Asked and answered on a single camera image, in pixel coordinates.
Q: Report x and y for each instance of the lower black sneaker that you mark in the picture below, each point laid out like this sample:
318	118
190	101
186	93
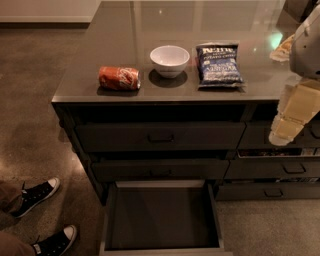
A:
57	244

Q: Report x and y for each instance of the top right drawer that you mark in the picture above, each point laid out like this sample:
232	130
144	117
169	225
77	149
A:
256	136

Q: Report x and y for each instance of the red soda can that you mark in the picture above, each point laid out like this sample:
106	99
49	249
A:
119	78

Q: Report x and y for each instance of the bottom right drawer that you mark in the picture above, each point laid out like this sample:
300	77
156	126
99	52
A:
268	191

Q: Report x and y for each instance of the brown trouser leg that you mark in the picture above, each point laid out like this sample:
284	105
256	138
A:
12	246
10	197

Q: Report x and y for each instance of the lower brown trouser leg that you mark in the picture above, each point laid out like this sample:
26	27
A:
12	246

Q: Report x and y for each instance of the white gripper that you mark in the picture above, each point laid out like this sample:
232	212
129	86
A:
306	55

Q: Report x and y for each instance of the blue chip bag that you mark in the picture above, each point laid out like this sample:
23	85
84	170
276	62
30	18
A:
217	65

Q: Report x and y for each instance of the middle left drawer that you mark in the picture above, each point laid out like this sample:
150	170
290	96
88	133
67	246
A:
125	170

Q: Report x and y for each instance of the upper black sneaker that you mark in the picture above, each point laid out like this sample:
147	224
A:
31	197

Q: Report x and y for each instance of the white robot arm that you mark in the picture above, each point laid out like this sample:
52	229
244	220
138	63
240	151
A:
304	58

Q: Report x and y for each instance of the open bottom left drawer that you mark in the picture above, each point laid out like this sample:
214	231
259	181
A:
162	218

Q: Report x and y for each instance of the black sneaker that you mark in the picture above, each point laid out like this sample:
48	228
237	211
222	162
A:
31	197
57	244

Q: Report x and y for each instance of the upper brown trouser leg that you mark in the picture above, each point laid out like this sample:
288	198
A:
10	197

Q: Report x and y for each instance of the middle right drawer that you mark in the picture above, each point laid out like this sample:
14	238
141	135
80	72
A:
274	163

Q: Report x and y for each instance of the top left drawer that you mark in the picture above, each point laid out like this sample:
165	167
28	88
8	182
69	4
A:
159	136

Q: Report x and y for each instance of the white bowl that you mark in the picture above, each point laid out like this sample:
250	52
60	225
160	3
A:
169	60

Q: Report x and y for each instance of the dark cabinet counter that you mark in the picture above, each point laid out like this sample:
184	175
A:
222	94

